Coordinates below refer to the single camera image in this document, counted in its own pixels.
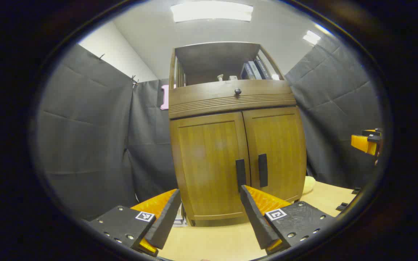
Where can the pale grey book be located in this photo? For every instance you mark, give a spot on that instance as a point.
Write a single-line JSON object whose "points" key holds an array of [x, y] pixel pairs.
{"points": [[255, 70]]}

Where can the black round drawer knob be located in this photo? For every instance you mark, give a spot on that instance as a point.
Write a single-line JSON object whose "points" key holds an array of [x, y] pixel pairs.
{"points": [[237, 91]]}

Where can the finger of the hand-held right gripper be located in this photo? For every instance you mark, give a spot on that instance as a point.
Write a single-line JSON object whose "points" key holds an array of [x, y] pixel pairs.
{"points": [[363, 143]]}

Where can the large ceiling light panel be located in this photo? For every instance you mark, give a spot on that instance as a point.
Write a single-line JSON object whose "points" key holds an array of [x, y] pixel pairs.
{"points": [[212, 11]]}

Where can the wooden cabinet door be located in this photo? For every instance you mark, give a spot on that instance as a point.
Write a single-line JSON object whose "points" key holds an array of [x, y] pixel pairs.
{"points": [[205, 163], [285, 145]]}

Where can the wooden cabinet drawer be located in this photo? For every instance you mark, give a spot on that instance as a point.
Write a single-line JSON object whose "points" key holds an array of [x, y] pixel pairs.
{"points": [[201, 99]]}

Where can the wooden double-door shoe cabinet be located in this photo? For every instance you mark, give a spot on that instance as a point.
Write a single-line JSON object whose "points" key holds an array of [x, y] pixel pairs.
{"points": [[209, 101]]}

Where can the grey-blue book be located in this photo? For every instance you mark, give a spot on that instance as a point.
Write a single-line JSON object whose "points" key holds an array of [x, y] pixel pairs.
{"points": [[246, 72]]}

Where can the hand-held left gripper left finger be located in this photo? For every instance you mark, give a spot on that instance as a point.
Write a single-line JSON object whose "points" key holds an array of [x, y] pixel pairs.
{"points": [[165, 221]]}

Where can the black backdrop cloth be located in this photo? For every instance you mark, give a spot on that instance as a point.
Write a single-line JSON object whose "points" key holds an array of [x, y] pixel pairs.
{"points": [[85, 127]]}

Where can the small ceiling light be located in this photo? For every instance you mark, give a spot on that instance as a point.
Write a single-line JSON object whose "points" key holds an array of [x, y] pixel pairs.
{"points": [[311, 37]]}

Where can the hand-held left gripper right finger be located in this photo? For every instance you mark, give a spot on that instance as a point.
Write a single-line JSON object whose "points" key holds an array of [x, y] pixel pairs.
{"points": [[254, 217]]}

